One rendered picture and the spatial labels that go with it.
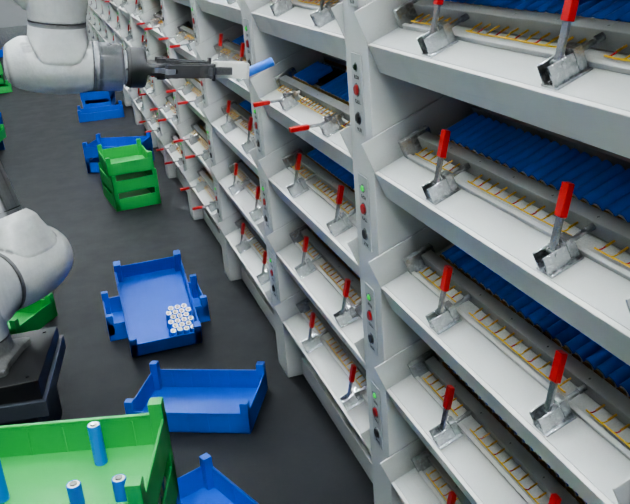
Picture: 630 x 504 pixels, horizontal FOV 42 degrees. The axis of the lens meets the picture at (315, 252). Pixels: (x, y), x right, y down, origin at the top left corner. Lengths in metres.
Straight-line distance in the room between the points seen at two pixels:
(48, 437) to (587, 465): 0.74
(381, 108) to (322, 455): 0.90
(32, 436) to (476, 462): 0.63
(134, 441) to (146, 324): 1.22
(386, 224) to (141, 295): 1.35
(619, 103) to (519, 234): 0.26
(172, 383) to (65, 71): 0.94
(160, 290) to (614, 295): 1.86
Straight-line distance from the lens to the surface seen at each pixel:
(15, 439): 1.27
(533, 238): 0.92
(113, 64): 1.57
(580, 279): 0.84
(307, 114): 1.63
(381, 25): 1.20
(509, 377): 1.03
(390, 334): 1.35
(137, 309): 2.47
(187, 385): 2.16
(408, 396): 1.36
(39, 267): 1.99
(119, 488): 1.07
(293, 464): 1.83
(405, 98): 1.23
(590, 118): 0.75
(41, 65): 1.55
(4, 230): 1.99
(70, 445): 1.26
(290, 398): 2.06
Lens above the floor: 1.08
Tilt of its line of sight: 22 degrees down
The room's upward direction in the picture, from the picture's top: 5 degrees counter-clockwise
